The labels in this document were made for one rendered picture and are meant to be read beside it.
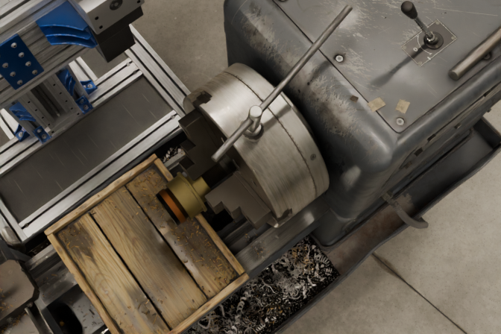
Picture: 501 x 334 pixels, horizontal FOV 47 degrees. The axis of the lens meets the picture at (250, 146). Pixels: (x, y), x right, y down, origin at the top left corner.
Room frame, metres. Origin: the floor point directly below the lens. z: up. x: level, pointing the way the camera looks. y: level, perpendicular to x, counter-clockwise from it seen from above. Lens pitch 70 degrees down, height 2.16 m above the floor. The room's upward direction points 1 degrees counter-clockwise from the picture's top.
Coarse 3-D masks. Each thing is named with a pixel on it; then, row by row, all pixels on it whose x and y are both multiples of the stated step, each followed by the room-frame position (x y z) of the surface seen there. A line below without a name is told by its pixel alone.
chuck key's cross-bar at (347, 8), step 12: (348, 12) 0.52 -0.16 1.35; (336, 24) 0.50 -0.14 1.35; (324, 36) 0.49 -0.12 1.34; (312, 48) 0.47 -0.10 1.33; (300, 60) 0.45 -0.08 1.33; (276, 96) 0.40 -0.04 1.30; (264, 108) 0.37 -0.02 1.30; (240, 132) 0.33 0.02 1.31; (228, 144) 0.31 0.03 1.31; (216, 156) 0.29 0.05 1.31
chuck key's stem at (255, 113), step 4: (252, 108) 0.37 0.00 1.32; (256, 108) 0.37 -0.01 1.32; (260, 108) 0.37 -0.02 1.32; (252, 112) 0.36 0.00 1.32; (256, 112) 0.36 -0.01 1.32; (260, 112) 0.36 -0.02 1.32; (248, 116) 0.36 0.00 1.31; (252, 116) 0.35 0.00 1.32; (256, 116) 0.35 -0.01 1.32; (260, 116) 0.36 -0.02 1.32; (252, 120) 0.35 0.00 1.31; (256, 120) 0.35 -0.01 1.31; (260, 120) 0.36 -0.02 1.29; (252, 124) 0.35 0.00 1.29; (256, 124) 0.36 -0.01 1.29; (248, 128) 0.37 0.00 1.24; (252, 128) 0.36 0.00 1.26; (256, 128) 0.37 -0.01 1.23; (252, 132) 0.36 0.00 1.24
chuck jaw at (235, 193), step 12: (228, 180) 0.31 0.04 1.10; (240, 180) 0.31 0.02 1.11; (216, 192) 0.29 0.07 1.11; (228, 192) 0.29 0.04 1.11; (240, 192) 0.29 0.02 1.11; (252, 192) 0.29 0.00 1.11; (216, 204) 0.27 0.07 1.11; (228, 204) 0.26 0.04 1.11; (240, 204) 0.26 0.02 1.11; (252, 204) 0.26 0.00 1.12; (264, 204) 0.26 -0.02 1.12; (252, 216) 0.24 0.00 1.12; (264, 216) 0.24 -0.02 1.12; (276, 216) 0.24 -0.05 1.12
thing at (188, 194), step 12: (180, 180) 0.31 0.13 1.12; (192, 180) 0.31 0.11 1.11; (204, 180) 0.31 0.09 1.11; (168, 192) 0.29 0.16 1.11; (180, 192) 0.29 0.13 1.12; (192, 192) 0.29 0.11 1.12; (204, 192) 0.29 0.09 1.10; (168, 204) 0.26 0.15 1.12; (180, 204) 0.27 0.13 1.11; (192, 204) 0.27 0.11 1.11; (204, 204) 0.27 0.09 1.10; (180, 216) 0.25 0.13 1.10; (192, 216) 0.25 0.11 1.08
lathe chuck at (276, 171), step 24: (192, 96) 0.45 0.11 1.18; (216, 96) 0.44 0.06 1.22; (240, 96) 0.43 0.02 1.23; (216, 120) 0.38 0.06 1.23; (240, 120) 0.38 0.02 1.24; (264, 120) 0.38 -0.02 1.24; (240, 144) 0.34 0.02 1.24; (264, 144) 0.34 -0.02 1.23; (288, 144) 0.34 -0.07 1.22; (240, 168) 0.32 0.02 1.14; (264, 168) 0.30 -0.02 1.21; (288, 168) 0.31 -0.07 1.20; (264, 192) 0.27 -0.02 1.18; (288, 192) 0.27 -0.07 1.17; (312, 192) 0.28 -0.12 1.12; (288, 216) 0.25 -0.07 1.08
